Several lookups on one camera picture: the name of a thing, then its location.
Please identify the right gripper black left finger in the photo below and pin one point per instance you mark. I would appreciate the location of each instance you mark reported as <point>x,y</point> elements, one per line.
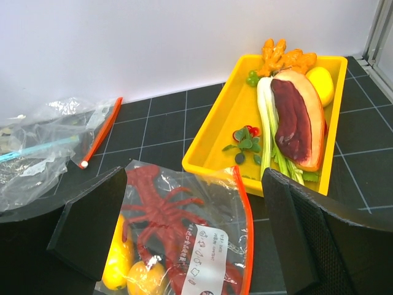
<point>59,244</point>

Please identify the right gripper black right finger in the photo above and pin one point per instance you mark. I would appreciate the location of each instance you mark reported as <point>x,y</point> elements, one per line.
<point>325,247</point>

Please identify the orange toy pumpkin slice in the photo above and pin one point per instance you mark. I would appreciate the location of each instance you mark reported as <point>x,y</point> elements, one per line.
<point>120,258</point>

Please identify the yellow toy apple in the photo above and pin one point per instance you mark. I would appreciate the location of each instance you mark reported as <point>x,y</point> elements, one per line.
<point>142,279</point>

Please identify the red toy lobster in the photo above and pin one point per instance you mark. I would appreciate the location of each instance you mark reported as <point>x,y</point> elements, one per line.
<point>172,221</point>

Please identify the clear bag orange zipper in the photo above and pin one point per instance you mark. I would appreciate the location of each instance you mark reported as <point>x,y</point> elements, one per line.
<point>196,233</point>
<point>101,132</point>

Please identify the clear bag blue zipper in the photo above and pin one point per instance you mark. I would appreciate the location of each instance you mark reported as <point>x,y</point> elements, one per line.
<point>43,143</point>

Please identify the bag of white pieces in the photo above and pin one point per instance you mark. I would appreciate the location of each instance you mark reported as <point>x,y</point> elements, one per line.
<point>8,142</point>

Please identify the toy green onion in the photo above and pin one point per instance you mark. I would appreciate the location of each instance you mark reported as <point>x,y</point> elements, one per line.
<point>270,150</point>

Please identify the toy meat slab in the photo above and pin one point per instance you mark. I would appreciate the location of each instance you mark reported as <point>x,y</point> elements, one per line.
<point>301,121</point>

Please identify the toy radish with leaves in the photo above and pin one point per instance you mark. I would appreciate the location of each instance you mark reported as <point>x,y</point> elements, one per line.
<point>247,140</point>

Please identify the yellow plastic tray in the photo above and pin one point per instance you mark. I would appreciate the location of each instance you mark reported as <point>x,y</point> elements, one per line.
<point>236,106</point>

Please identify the black grid mat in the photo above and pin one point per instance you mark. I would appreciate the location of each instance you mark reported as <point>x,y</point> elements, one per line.
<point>159,130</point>

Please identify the yellow toy lemon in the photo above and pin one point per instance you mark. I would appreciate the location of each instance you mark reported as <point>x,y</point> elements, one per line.
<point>322,81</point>

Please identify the green toy grapes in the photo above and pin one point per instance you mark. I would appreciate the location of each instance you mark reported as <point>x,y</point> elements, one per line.
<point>252,79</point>

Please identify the orange toy carrot pieces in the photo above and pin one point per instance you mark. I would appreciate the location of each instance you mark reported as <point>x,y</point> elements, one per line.
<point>275,59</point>

